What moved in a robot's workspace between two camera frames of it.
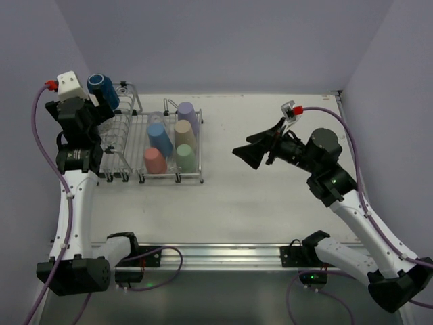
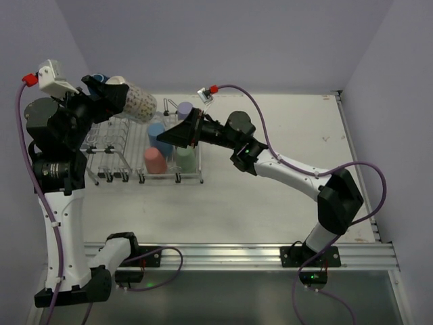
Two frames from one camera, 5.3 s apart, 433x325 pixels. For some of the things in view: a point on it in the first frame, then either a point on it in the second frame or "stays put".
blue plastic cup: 160,139 stays put
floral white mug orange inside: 106,127 → 140,105
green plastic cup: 186,159 stays put
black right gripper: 272,147 → 195,125
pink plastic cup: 155,161 stays put
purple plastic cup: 186,111 stays put
